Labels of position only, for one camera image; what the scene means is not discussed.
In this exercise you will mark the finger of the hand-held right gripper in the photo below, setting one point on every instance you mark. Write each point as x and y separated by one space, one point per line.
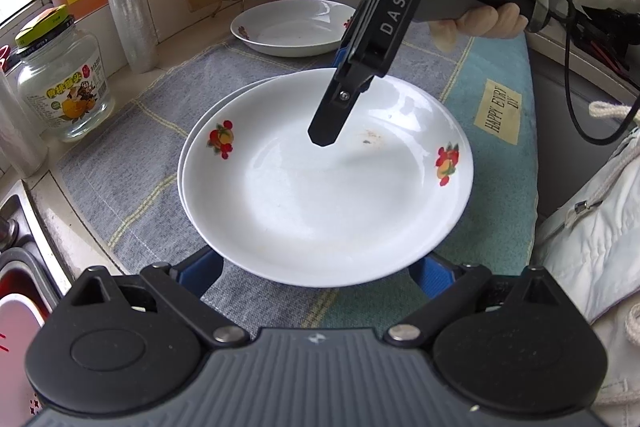
332 117
340 57

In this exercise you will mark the red plastic lids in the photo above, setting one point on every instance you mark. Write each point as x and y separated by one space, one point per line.
4 57

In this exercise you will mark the metal sink soap dispenser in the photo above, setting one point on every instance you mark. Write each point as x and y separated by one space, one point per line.
7 234

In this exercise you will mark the white jacket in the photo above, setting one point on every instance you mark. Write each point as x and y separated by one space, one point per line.
600 232

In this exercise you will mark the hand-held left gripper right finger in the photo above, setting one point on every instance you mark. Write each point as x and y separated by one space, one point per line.
431 276

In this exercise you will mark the steel sink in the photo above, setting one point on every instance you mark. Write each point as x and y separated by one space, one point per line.
20 257

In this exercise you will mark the white colander basket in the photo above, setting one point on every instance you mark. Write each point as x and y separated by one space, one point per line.
15 347

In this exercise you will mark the red plastic basin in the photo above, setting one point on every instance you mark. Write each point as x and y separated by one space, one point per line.
20 287

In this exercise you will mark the white plate with fruit print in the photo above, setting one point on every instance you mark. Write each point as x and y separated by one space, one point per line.
180 174
290 27
300 207

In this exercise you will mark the glass jar green lid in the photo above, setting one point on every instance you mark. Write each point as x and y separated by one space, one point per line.
65 77

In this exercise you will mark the grey blue checked towel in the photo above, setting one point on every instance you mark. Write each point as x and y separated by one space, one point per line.
125 167

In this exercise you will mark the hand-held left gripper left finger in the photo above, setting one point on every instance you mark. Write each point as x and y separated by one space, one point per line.
202 269

